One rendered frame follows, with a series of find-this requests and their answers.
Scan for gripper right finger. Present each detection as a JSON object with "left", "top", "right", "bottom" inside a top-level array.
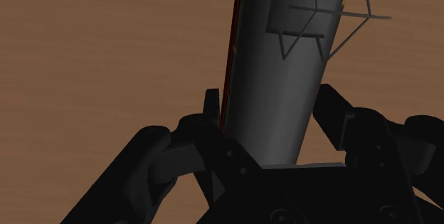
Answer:
[{"left": 312, "top": 83, "right": 444, "bottom": 224}]

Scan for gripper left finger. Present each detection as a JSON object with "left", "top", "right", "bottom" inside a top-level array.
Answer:
[{"left": 60, "top": 88, "right": 262, "bottom": 224}]

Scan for grey model aeroplane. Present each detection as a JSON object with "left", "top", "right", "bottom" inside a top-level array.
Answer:
[{"left": 219, "top": 0, "right": 393, "bottom": 166}]

